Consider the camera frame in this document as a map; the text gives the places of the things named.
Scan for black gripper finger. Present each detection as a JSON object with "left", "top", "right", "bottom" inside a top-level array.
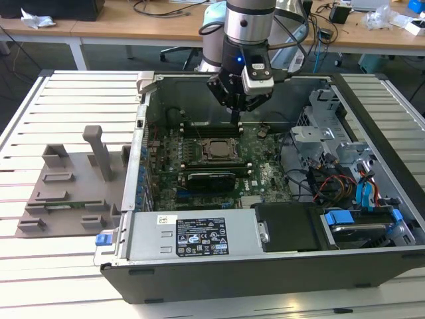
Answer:
[
  {"left": 206, "top": 74, "right": 239, "bottom": 126},
  {"left": 236, "top": 92, "right": 273, "bottom": 126}
]

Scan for silver CPU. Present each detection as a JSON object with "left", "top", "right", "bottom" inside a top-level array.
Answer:
[{"left": 211, "top": 141, "right": 233, "bottom": 159}]

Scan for CPU socket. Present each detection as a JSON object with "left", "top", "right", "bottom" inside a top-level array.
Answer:
[{"left": 198, "top": 137, "right": 242, "bottom": 164}]

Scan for black chair base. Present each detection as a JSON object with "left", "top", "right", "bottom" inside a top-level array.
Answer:
[{"left": 159, "top": 45, "right": 205, "bottom": 71}]

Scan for white power strip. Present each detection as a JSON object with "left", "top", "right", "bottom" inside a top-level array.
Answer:
[{"left": 288, "top": 54, "right": 305, "bottom": 73}]

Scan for green motherboard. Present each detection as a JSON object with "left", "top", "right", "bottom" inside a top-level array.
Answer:
[{"left": 145, "top": 123, "right": 298, "bottom": 213}]

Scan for metal drive cage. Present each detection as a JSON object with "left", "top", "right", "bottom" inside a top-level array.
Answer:
[{"left": 288, "top": 86, "right": 349, "bottom": 167}]

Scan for grey case latch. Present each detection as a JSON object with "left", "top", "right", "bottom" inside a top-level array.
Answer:
[{"left": 135, "top": 70, "right": 157, "bottom": 94}]

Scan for black graphics card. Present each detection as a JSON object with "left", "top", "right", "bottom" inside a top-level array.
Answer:
[{"left": 185, "top": 169, "right": 237, "bottom": 194}]

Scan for small silver heatsink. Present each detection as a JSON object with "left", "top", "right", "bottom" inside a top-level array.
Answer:
[{"left": 239, "top": 195, "right": 262, "bottom": 209}]

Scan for small black box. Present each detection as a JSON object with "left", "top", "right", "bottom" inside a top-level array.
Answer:
[{"left": 328, "top": 4, "right": 352, "bottom": 25}]

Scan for teal box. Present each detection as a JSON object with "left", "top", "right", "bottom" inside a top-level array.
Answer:
[{"left": 358, "top": 53, "right": 394, "bottom": 74}]

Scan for black plastic shroud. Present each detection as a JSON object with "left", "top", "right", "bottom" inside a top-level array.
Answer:
[{"left": 249, "top": 201, "right": 325, "bottom": 254}]

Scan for wooden desk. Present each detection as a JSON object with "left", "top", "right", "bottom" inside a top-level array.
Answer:
[
  {"left": 0, "top": 0, "right": 213, "bottom": 71},
  {"left": 298, "top": 0, "right": 425, "bottom": 57}
]

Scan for blue disk carrier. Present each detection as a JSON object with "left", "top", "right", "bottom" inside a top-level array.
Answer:
[{"left": 323, "top": 207, "right": 404, "bottom": 250}]

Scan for silver laptop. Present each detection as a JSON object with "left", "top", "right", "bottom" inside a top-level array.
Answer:
[{"left": 351, "top": 0, "right": 390, "bottom": 11}]

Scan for clear plastic bags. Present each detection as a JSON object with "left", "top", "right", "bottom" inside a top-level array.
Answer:
[{"left": 361, "top": 4, "right": 403, "bottom": 31}]

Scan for grey power supply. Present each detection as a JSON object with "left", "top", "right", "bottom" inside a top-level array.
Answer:
[{"left": 127, "top": 211, "right": 267, "bottom": 264}]

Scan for silver hard disk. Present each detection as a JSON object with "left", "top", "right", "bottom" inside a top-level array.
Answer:
[{"left": 331, "top": 223, "right": 389, "bottom": 249}]

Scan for brown parts rack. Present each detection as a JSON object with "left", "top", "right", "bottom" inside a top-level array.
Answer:
[{"left": 15, "top": 124, "right": 133, "bottom": 239}]

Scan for black monitor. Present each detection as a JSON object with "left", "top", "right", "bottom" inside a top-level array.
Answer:
[{"left": 0, "top": 0, "right": 106, "bottom": 21}]

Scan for black PC case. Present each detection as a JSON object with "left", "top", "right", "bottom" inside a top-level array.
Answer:
[{"left": 94, "top": 70, "right": 425, "bottom": 305}]

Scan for blue box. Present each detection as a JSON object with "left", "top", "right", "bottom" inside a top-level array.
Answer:
[{"left": 407, "top": 0, "right": 425, "bottom": 16}]

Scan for crumpled white paper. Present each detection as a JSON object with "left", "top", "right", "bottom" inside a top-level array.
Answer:
[{"left": 21, "top": 7, "right": 56, "bottom": 30}]

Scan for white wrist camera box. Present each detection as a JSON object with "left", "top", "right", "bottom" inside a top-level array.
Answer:
[{"left": 240, "top": 45, "right": 276, "bottom": 97}]

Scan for black camera cable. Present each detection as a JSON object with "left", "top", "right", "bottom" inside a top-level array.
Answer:
[{"left": 272, "top": 0, "right": 311, "bottom": 84}]

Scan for thick black wire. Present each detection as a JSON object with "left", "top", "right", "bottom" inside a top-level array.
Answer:
[{"left": 278, "top": 132, "right": 313, "bottom": 202}]

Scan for blue cable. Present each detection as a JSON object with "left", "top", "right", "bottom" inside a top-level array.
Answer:
[{"left": 315, "top": 39, "right": 325, "bottom": 73}]

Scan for metal drive bracket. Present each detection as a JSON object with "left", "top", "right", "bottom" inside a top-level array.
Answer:
[{"left": 335, "top": 141, "right": 383, "bottom": 187}]

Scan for coloured power wire bundle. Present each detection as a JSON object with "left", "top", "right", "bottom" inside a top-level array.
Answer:
[{"left": 307, "top": 161, "right": 359, "bottom": 204}]

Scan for blue SATA wire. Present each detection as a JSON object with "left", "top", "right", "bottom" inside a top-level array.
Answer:
[
  {"left": 355, "top": 181, "right": 370, "bottom": 209},
  {"left": 359, "top": 169, "right": 379, "bottom": 210}
]

